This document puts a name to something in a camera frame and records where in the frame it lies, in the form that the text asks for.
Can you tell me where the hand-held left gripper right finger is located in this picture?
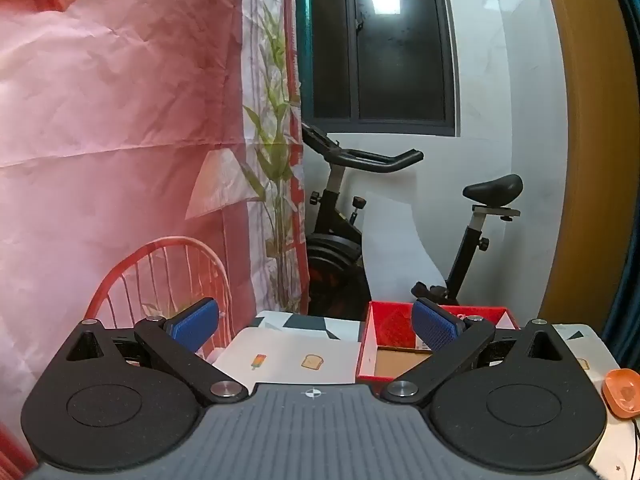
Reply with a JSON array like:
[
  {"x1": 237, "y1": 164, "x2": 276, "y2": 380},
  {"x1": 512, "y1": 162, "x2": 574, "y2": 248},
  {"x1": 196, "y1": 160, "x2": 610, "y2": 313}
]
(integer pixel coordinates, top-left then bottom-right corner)
[{"x1": 382, "y1": 297, "x2": 571, "y2": 406}]

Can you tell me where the brown wooden door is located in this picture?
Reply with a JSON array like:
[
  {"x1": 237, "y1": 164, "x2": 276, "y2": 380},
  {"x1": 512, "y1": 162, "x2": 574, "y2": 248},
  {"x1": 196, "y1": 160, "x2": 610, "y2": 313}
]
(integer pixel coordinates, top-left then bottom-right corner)
[{"x1": 537, "y1": 0, "x2": 631, "y2": 331}]

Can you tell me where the orange plastic dish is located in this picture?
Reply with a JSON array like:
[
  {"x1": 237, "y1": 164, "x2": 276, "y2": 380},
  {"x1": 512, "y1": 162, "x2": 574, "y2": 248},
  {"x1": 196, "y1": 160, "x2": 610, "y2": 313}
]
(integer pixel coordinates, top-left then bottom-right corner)
[{"x1": 601, "y1": 367, "x2": 640, "y2": 418}]

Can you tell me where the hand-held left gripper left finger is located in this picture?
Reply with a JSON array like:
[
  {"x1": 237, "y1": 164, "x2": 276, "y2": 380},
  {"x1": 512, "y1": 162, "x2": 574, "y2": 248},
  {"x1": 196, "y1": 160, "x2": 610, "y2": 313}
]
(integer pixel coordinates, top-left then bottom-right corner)
[{"x1": 65, "y1": 297, "x2": 249, "y2": 406}]

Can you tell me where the black exercise bike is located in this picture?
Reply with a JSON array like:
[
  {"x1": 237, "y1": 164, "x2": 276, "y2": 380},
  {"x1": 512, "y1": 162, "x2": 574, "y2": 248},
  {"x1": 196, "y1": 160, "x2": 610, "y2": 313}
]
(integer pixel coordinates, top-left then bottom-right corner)
[{"x1": 301, "y1": 122, "x2": 523, "y2": 321}]

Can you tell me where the white board sheet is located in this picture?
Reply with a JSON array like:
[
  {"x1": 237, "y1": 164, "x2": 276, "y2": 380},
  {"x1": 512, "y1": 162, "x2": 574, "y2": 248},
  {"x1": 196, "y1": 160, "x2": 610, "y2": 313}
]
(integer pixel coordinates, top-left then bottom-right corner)
[{"x1": 362, "y1": 195, "x2": 451, "y2": 306}]

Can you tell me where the red strawberry print box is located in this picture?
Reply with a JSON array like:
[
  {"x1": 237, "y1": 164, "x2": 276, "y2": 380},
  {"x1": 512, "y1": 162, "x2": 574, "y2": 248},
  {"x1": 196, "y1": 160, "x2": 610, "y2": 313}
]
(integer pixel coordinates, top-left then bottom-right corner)
[{"x1": 356, "y1": 301, "x2": 518, "y2": 381}]

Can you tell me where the dark window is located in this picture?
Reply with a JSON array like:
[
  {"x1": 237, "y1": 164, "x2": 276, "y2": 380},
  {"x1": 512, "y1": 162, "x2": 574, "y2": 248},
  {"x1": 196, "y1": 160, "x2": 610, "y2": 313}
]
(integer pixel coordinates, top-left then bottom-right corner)
[{"x1": 295, "y1": 0, "x2": 460, "y2": 137}]

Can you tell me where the pink printed backdrop cloth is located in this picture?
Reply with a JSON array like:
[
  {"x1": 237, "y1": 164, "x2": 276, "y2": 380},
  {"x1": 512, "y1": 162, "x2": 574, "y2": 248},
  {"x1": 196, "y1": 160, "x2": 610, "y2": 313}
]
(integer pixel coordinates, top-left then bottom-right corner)
[{"x1": 0, "y1": 0, "x2": 312, "y2": 476}]

